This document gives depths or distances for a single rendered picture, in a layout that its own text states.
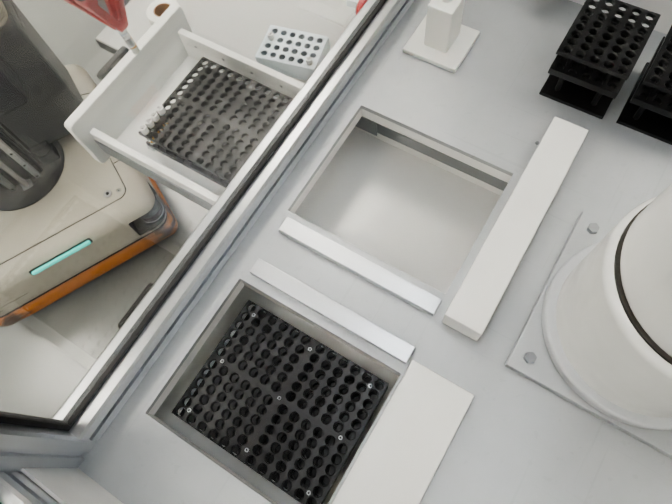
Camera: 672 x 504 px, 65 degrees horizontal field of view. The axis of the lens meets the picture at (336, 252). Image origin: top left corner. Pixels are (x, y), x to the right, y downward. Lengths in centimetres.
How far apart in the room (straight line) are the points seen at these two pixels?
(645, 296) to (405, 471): 31
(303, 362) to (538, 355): 29
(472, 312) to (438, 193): 29
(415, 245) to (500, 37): 35
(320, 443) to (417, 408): 14
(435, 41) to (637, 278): 50
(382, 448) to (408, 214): 38
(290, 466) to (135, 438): 19
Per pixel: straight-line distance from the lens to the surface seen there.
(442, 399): 65
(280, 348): 72
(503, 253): 68
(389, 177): 89
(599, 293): 55
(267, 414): 71
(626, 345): 54
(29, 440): 63
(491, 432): 66
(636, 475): 71
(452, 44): 89
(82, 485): 70
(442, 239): 84
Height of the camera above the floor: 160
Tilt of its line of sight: 67 degrees down
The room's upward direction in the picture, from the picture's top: 12 degrees counter-clockwise
